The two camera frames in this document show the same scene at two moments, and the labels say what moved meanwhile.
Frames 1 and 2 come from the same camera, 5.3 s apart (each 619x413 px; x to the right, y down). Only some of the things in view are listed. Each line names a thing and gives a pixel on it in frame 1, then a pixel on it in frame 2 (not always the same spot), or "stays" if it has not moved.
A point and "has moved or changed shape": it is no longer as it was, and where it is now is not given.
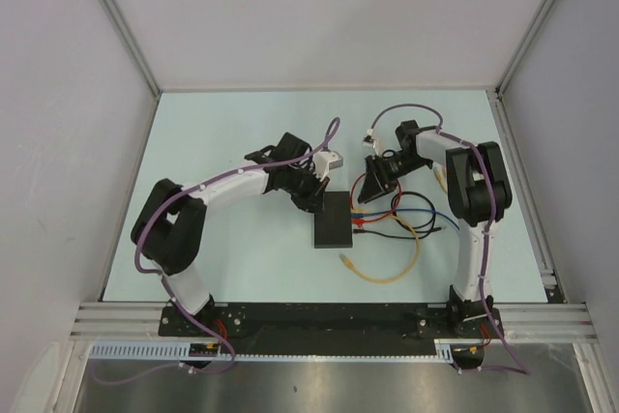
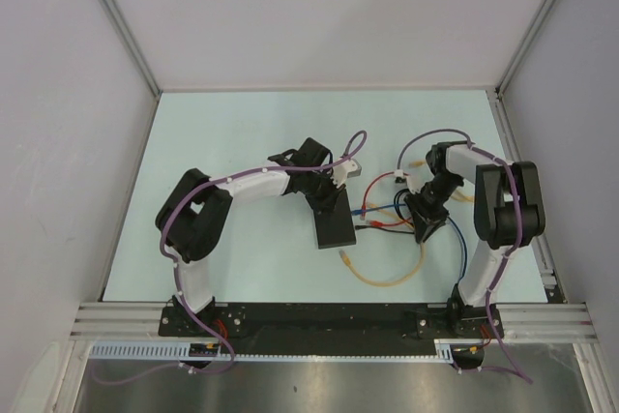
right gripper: [376, 181] → [426, 220]
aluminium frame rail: [519, 321] stays
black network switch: [333, 227] stays
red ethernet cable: [360, 222] has moved or changed shape
